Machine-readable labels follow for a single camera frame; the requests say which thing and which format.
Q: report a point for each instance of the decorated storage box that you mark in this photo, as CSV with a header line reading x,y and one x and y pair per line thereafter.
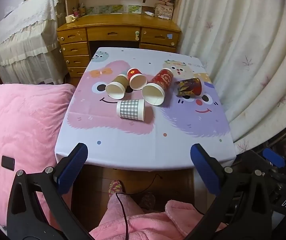
x,y
164,11

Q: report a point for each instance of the small red paper cup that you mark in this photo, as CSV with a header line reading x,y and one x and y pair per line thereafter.
x,y
137,79

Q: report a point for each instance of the grey checked paper cup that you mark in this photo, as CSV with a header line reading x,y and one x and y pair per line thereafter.
x,y
131,109

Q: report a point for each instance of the person's pink robe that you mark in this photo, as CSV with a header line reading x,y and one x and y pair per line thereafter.
x,y
153,225

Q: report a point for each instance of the cartoon printed tablecloth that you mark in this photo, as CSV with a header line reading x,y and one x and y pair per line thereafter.
x,y
138,145

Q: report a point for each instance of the wooden desk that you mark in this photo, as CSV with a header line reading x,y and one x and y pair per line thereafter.
x,y
113,22

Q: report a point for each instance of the large red patterned paper cup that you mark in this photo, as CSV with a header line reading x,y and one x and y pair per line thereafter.
x,y
158,86

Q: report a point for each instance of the white floral curtain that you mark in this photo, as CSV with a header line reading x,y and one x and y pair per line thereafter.
x,y
245,42

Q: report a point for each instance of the dark patterned paper cup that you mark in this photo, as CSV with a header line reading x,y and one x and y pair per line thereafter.
x,y
189,87

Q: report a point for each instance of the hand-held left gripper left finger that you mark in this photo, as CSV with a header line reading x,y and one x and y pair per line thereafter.
x,y
72,168

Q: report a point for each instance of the small black flat device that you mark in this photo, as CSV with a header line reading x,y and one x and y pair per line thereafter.
x,y
8,163

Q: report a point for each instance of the pink fleece blanket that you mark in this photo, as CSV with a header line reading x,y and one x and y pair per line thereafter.
x,y
25,120

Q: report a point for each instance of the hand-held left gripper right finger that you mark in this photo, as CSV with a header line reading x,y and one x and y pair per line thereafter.
x,y
206,172

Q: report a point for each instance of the white tube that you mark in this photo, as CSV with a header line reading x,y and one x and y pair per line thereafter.
x,y
149,13

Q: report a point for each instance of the brown paper cup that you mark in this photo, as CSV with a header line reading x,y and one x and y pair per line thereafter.
x,y
116,88

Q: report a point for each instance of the patterned slipper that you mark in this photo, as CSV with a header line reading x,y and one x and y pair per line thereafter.
x,y
115,187
148,200

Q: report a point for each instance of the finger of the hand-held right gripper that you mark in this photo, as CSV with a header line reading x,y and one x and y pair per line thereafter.
x,y
274,158

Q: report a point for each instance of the white lace-covered piano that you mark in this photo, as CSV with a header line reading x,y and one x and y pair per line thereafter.
x,y
30,37

